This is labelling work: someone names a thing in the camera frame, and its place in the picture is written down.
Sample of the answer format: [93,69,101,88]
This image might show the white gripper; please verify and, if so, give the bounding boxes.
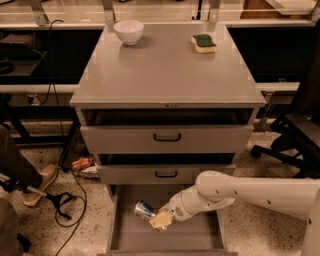
[149,193,192,229]

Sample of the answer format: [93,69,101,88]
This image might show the silver blue redbull can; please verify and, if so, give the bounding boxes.
[134,200,158,223]

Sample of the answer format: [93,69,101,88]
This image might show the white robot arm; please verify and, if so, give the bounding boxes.
[150,171,320,256]

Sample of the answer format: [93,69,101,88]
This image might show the bottom grey open drawer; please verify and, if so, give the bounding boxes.
[98,184,238,256]

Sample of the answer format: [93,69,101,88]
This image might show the middle grey drawer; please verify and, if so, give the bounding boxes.
[97,164,236,185]

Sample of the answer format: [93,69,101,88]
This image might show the top grey drawer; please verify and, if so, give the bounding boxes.
[80,125,253,154]

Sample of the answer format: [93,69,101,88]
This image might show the grey metal drawer cabinet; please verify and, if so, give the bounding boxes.
[69,22,267,256]

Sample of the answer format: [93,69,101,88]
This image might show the orange snack packet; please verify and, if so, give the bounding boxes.
[72,156,94,171]

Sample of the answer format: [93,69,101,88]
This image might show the black grabber tool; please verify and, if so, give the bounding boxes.
[0,174,75,220]

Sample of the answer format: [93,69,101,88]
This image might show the tan shoe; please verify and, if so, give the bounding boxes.
[23,164,58,207]

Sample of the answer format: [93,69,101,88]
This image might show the person's knee brown trousers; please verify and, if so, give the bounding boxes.
[0,198,24,256]

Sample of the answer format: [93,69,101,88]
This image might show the black office chair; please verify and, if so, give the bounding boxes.
[251,20,320,179]

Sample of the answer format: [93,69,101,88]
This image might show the person's leg brown trousers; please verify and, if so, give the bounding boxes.
[0,126,43,188]

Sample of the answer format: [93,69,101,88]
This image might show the yellow green sponge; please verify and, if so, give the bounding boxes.
[191,34,217,53]

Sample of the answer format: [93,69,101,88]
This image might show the white ceramic bowl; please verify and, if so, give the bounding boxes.
[113,20,144,45]

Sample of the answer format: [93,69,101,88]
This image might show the black floor cable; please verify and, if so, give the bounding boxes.
[33,19,88,256]

